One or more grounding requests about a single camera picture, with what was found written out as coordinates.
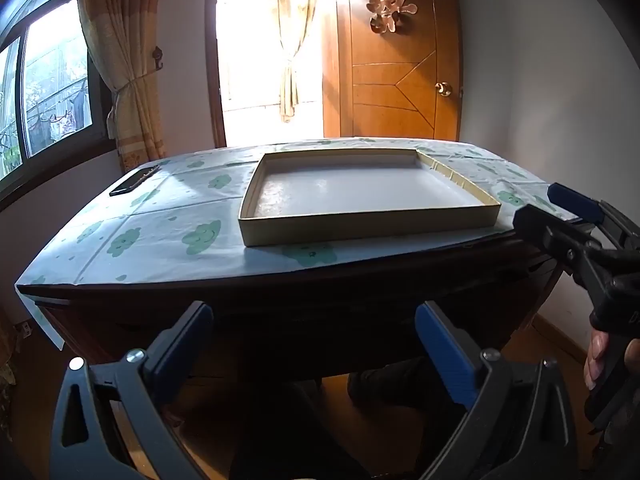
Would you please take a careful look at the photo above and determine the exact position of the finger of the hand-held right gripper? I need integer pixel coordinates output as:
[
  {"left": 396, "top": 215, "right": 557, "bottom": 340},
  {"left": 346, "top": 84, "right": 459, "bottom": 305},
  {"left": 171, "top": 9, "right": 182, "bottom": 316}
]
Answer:
[
  {"left": 513, "top": 203, "right": 621, "bottom": 290},
  {"left": 547, "top": 183, "right": 640, "bottom": 251}
]

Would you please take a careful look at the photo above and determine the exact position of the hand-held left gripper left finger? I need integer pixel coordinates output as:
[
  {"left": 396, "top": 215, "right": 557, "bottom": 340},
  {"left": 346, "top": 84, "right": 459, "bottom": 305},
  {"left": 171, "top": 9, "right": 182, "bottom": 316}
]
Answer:
[{"left": 50, "top": 301, "right": 216, "bottom": 480}]

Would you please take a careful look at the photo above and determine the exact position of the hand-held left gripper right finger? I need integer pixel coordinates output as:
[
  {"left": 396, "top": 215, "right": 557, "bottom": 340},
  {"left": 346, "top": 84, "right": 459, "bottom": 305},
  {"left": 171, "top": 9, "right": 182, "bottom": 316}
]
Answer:
[{"left": 414, "top": 301, "right": 581, "bottom": 480}]

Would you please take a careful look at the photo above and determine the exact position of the shallow cardboard tray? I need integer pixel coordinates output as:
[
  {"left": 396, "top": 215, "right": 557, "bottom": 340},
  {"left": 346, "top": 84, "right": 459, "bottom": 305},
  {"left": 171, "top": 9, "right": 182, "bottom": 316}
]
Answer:
[{"left": 237, "top": 147, "right": 502, "bottom": 247}]

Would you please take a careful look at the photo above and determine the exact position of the person's right hand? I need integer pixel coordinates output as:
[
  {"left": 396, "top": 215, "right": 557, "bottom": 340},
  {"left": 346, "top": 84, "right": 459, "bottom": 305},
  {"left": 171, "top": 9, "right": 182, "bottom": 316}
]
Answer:
[{"left": 583, "top": 330, "right": 613, "bottom": 392}]

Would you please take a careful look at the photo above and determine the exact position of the green cloud print tablecloth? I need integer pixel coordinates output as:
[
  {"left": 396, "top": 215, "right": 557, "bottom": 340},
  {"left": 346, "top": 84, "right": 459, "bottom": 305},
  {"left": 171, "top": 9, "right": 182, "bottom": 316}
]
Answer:
[{"left": 15, "top": 137, "right": 591, "bottom": 352}]

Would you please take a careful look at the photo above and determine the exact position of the dark wooden table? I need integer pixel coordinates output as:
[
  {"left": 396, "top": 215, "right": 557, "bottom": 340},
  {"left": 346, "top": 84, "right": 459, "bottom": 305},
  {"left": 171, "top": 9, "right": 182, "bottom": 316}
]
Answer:
[{"left": 37, "top": 232, "right": 566, "bottom": 381}]

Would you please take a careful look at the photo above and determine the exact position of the black smartphone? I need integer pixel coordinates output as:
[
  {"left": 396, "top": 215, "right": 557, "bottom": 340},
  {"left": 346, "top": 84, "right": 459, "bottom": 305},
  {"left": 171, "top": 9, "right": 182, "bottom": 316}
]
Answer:
[{"left": 109, "top": 164, "right": 162, "bottom": 197}]

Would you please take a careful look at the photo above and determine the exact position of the orange wooden door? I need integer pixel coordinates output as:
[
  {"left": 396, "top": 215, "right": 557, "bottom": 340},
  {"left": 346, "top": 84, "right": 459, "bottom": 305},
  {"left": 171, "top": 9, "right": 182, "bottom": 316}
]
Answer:
[{"left": 335, "top": 0, "right": 463, "bottom": 143}]

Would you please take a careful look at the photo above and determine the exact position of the tied yellow checked curtain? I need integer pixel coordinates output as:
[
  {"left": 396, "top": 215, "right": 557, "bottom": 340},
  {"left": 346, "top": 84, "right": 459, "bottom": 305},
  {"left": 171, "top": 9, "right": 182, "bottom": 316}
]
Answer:
[{"left": 75, "top": 0, "right": 168, "bottom": 171}]

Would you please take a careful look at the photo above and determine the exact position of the hanging laundry outside window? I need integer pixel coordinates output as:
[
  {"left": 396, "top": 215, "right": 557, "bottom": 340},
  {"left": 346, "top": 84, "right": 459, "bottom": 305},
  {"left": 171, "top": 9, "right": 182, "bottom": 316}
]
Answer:
[{"left": 27, "top": 87, "right": 93, "bottom": 141}]

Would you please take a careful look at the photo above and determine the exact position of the cutout door ornament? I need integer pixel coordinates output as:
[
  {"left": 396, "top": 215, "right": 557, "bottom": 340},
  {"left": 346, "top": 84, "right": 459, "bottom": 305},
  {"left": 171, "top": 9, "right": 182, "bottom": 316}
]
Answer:
[{"left": 367, "top": 0, "right": 418, "bottom": 35}]

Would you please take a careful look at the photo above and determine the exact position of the tied balcony curtain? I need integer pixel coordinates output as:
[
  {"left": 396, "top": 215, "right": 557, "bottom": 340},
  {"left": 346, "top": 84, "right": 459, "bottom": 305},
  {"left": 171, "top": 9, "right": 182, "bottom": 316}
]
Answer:
[{"left": 265, "top": 0, "right": 318, "bottom": 123}]

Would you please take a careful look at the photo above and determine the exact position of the dark framed window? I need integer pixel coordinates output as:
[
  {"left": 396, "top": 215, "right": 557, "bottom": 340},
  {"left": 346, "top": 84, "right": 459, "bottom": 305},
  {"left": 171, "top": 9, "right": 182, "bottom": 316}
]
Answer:
[{"left": 0, "top": 7, "right": 108, "bottom": 181}]

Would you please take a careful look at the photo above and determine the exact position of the wooden door frame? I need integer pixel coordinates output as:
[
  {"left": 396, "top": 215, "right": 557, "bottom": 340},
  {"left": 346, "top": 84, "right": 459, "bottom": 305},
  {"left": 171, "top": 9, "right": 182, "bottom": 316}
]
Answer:
[{"left": 204, "top": 0, "right": 351, "bottom": 150}]

